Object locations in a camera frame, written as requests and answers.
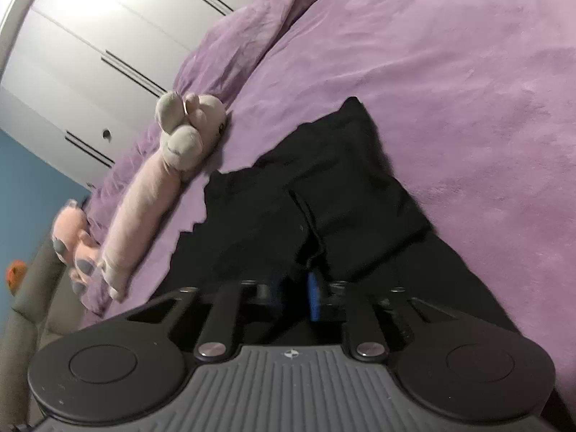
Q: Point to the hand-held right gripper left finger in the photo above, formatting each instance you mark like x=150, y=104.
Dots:
x=225, y=315

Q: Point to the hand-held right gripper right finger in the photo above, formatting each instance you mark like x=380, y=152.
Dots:
x=315, y=297

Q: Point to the black garment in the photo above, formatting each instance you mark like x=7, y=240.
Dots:
x=279, y=198

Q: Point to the long pink plush toy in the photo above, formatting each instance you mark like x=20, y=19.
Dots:
x=144, y=198

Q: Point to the pink plush toy grey paws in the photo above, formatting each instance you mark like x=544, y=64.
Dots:
x=74, y=238

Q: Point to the green pillow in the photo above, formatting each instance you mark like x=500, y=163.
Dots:
x=31, y=324

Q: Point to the orange toy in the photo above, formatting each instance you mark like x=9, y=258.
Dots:
x=13, y=276

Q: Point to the purple blanket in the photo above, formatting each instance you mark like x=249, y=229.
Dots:
x=441, y=99

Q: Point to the white wardrobe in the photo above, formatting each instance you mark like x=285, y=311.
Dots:
x=90, y=40

